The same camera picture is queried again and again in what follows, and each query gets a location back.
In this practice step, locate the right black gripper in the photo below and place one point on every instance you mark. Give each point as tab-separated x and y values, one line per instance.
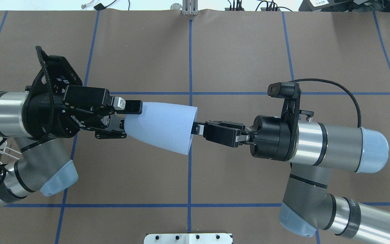
269	137

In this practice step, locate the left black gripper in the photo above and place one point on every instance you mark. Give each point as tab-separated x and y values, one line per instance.
42	118

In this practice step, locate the light blue plastic cup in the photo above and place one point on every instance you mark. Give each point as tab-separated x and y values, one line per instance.
163	125

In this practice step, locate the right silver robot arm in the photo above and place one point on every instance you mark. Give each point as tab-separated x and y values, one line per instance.
314	150

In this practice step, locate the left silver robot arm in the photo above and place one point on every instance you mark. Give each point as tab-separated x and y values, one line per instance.
45	164

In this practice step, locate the brown table mat blue grid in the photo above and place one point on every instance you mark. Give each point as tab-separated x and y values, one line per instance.
220	62

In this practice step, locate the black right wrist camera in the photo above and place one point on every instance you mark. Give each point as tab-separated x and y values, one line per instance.
284	90

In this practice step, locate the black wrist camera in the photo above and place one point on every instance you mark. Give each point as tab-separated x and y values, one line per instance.
56	73
284	90

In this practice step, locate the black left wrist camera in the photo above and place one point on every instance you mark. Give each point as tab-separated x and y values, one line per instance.
56	73

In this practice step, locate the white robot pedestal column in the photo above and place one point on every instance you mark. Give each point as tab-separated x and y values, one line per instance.
189	238

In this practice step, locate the aluminium frame post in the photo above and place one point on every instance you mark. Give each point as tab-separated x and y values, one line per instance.
189	7

